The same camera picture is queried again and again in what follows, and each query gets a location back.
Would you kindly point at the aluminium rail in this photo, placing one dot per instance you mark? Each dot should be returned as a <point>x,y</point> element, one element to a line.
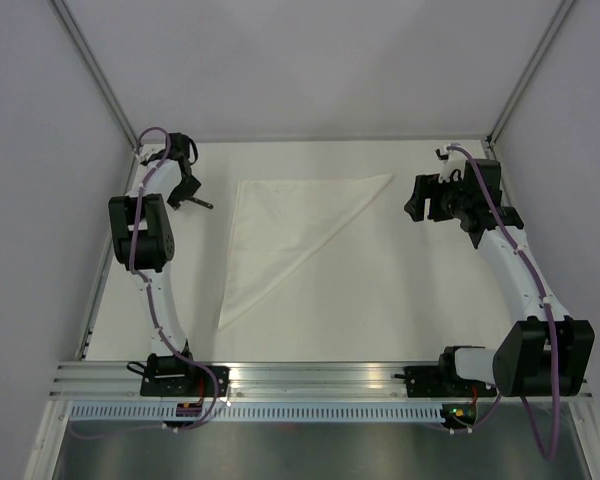
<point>102,271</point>
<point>252,382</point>

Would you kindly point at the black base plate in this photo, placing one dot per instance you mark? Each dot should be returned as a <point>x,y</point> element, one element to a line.
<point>428,381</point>
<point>199,384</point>

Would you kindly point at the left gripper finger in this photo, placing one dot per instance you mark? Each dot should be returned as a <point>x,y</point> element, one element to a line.
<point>179,194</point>
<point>190,185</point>

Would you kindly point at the aluminium front rail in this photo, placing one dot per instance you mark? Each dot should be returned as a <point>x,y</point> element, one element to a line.
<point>252,382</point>

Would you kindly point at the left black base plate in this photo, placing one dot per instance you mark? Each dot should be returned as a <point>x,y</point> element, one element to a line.
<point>199,384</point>

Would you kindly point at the left side aluminium rail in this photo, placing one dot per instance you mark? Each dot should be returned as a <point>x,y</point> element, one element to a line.
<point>102,271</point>

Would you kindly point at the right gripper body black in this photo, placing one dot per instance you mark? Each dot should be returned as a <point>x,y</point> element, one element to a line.
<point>447,201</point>

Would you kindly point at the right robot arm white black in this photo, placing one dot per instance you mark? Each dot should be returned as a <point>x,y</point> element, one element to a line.
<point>546,351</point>

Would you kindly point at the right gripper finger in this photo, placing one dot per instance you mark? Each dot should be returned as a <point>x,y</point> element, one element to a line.
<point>422,186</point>
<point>415,208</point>

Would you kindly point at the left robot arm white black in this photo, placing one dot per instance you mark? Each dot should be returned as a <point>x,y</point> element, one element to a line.
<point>143,242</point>

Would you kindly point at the left aluminium frame post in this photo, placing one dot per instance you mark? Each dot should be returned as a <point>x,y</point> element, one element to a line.
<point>82,47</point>

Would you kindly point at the right aluminium frame post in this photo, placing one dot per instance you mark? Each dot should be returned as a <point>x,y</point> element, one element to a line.
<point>533,64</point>

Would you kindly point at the white slotted cable duct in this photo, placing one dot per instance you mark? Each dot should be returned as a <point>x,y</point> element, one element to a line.
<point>366,412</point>

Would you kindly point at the steel knife dark handle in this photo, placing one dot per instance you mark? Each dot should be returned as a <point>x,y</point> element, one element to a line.
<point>201,203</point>

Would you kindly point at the white cloth napkin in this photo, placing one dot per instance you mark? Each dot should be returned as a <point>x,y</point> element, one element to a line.
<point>277,225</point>

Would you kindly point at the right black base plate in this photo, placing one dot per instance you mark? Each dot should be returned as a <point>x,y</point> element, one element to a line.
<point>428,381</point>

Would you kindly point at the aluminium frame post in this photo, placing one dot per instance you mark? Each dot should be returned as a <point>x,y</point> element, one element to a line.
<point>533,64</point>
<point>82,47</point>

